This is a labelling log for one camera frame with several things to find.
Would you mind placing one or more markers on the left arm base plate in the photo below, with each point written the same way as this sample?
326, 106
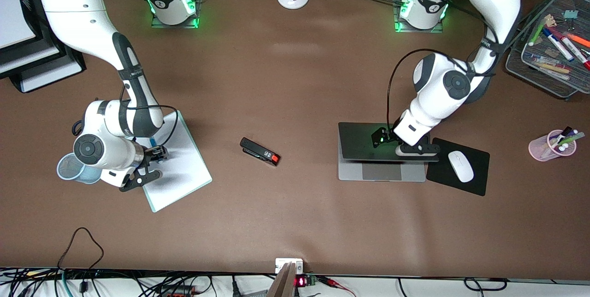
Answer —
401, 29

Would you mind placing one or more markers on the pink mesh pen cup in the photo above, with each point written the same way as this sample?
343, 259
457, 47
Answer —
539, 149

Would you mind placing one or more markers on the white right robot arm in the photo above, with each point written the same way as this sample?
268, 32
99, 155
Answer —
69, 11

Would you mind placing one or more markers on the purple marker in cup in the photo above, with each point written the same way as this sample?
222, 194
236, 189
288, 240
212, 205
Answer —
563, 139

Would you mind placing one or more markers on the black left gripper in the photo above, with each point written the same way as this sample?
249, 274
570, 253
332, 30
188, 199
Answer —
382, 134

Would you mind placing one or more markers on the red white marker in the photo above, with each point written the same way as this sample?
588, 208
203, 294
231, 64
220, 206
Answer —
576, 52

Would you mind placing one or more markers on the green marker white tip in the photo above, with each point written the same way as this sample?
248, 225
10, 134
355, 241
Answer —
538, 32

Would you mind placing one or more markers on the white socket block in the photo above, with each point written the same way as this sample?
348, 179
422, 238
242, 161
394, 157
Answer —
282, 264

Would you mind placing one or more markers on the red display circuit board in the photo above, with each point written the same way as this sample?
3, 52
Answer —
304, 281

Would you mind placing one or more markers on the red clip lead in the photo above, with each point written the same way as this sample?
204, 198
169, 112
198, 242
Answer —
336, 283

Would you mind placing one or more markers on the wooden bar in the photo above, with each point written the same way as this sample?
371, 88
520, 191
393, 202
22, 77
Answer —
283, 283

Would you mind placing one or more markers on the white paper stack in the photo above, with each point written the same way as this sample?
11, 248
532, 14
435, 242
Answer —
14, 11
50, 75

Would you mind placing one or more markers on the black stapler red tip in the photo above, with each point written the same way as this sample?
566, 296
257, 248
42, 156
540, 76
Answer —
258, 150

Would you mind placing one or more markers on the black scissors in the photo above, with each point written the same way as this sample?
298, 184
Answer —
76, 127

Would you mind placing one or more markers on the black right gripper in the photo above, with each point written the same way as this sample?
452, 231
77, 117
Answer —
154, 153

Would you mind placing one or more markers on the black mouse pad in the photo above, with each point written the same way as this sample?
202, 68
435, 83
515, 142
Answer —
440, 172

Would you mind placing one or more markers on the teal binder clip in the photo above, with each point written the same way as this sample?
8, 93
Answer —
571, 14

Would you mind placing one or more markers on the blue mesh pen cup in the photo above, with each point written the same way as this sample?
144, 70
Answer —
67, 170

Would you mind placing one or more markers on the white computer mouse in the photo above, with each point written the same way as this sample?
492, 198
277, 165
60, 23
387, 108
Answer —
461, 166

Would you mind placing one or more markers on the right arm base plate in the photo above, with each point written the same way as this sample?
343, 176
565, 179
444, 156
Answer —
159, 24

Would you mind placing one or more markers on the silver laptop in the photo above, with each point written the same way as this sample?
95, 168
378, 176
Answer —
359, 142

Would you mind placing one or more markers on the grey mesh desk tray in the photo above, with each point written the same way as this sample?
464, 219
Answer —
530, 71

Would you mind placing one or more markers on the orange marker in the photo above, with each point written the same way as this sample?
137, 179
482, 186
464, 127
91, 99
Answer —
578, 39

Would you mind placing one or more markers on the teal clipboard with paper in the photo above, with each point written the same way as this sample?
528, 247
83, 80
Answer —
184, 168

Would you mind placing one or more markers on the black stacked paper tray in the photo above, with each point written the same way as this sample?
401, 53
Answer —
64, 62

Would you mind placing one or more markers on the green marker in cup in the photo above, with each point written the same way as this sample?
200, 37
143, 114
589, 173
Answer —
574, 138

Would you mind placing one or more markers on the blue marker white cap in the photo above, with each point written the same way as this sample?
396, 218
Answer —
152, 141

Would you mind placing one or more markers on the black marker in cup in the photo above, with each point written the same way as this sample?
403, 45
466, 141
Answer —
566, 132

